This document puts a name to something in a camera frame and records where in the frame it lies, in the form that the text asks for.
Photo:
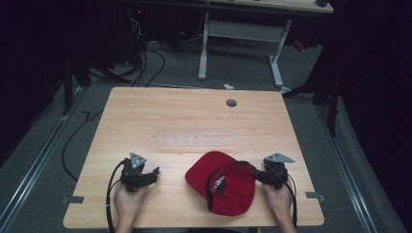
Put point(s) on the black stand leg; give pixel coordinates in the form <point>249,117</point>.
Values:
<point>68,87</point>
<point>324,97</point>

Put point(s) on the person's right hand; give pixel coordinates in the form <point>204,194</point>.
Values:
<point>278,202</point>

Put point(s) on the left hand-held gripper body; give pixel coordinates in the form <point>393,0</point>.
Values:
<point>133,173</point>

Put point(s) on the metal floor rail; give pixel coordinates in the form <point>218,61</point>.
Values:
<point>348,171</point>
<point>30,168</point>

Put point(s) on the white metal desk frame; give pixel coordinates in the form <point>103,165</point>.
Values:
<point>246,32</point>

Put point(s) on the light wooden desk top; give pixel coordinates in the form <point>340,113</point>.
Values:
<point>275,4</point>

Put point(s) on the white paper scrap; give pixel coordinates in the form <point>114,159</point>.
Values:
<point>228,86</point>

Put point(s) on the red baseball cap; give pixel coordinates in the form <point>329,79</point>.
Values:
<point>223,184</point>

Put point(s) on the grey tape strip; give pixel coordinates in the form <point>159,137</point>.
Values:
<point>73,200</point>
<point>315,195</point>

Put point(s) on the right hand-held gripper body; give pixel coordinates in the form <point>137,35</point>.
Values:
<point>276,170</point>

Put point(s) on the person's left hand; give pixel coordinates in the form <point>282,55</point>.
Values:
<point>128,200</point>

